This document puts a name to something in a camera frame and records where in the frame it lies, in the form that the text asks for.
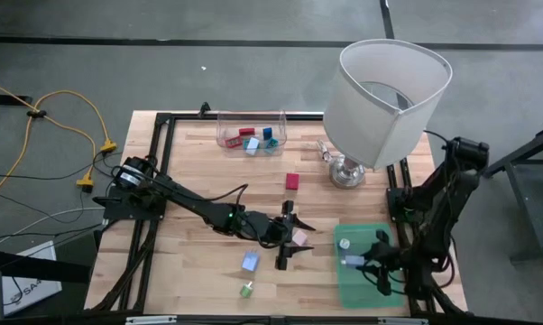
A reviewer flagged light blue multi-port charger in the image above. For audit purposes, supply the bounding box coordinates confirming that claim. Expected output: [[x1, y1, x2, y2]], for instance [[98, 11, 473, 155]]
[[241, 251, 261, 273]]

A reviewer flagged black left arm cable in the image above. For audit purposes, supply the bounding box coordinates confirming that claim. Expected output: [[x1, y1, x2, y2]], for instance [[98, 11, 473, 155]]
[[192, 182, 272, 249]]

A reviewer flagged white floor cable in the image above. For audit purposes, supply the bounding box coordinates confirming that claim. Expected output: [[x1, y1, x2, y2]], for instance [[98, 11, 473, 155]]
[[0, 206, 106, 252]]

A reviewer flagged white printed box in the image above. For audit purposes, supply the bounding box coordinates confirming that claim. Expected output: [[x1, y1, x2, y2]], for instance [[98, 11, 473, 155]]
[[0, 240, 63, 317]]

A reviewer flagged black floor cable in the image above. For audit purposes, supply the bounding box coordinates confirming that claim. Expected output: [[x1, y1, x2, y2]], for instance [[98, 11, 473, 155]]
[[0, 153, 124, 181], [0, 187, 99, 225]]

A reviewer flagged white lamp power cord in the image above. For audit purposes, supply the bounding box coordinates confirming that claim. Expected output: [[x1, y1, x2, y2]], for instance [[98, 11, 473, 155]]
[[305, 138, 340, 166]]

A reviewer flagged black metal table frame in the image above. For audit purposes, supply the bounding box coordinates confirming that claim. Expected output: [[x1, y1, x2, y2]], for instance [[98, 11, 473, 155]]
[[88, 111, 469, 317]]

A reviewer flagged black metal stand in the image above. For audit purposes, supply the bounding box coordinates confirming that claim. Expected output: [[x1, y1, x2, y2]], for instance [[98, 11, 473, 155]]
[[480, 124, 543, 265]]

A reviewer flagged black flat beam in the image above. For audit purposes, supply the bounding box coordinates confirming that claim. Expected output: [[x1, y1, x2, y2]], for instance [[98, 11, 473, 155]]
[[0, 247, 92, 284]]

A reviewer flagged translucent teal plastic tray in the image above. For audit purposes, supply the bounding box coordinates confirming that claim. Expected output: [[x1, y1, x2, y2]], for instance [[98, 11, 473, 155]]
[[333, 223, 407, 311]]

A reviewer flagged white power adapter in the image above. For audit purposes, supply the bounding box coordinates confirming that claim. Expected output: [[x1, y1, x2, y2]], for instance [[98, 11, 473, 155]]
[[244, 136, 261, 157]]

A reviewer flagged silver table lamp white shade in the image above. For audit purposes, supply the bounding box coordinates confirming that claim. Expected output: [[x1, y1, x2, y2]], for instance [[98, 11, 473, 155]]
[[322, 38, 454, 190]]

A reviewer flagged silver edge bracket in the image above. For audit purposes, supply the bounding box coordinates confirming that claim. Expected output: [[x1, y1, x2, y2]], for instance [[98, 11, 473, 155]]
[[377, 317, 430, 325], [124, 315, 178, 325]]

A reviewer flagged yellow floor cable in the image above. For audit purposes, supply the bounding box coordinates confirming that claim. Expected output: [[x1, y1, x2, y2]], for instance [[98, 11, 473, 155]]
[[0, 76, 119, 209]]

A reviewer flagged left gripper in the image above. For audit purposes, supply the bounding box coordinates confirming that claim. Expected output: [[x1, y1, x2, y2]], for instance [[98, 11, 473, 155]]
[[238, 200, 318, 272]]

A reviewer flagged black floor bar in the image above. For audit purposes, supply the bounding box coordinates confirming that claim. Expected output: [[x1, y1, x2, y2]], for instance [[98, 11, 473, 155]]
[[0, 93, 33, 106]]

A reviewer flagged clear plastic bin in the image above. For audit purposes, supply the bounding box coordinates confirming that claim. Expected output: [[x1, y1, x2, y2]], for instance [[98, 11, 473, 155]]
[[216, 110, 288, 158]]

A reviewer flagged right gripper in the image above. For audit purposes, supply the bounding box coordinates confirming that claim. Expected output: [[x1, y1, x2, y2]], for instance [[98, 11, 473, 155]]
[[356, 228, 407, 297]]

